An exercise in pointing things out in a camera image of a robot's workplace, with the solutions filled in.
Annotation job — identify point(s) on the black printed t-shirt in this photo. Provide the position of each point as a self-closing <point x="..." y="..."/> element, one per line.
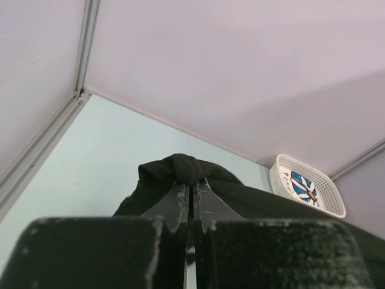
<point x="156" y="178"/>

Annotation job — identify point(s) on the aluminium corner post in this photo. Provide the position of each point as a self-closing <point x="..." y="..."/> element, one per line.
<point x="44" y="50"/>
<point x="359" y="160"/>

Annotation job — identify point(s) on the right aluminium corner post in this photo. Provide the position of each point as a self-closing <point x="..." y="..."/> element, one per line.
<point x="359" y="160"/>

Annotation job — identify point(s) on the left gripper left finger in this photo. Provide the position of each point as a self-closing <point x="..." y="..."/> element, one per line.
<point x="146" y="251"/>

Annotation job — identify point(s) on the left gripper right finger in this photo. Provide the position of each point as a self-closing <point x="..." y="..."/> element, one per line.
<point x="232" y="252"/>

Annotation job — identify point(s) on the white plastic basket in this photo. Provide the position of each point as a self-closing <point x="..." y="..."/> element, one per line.
<point x="329" y="196"/>

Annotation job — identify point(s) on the left aluminium corner post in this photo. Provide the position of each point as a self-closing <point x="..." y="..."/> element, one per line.
<point x="44" y="50"/>

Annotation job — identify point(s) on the white daisy print t-shirt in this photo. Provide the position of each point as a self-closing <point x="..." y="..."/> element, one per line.
<point x="300" y="187"/>

